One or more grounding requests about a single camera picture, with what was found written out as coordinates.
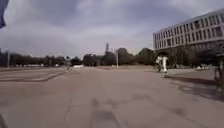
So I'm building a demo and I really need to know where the low white vehicle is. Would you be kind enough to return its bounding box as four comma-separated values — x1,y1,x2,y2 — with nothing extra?
72,64,85,69

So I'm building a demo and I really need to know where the pale long office building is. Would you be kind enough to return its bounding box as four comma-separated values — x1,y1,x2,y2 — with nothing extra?
152,8,224,52

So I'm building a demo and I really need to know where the low dark kerb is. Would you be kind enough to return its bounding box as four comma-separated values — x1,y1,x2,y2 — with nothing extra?
0,70,69,83

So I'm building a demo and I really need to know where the row of trees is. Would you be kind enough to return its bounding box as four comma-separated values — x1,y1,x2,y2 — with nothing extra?
0,43,224,68

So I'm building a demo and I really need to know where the grey paved plaza ground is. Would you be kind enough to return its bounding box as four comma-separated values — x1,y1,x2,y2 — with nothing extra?
0,65,224,128

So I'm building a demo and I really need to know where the pale lamp pole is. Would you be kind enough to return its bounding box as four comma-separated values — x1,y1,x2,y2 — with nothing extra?
115,49,120,68

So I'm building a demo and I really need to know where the dark glass building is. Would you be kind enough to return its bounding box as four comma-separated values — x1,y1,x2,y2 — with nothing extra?
0,0,10,30

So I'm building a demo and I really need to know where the distant tower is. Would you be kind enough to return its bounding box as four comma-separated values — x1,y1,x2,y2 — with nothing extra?
105,42,110,54

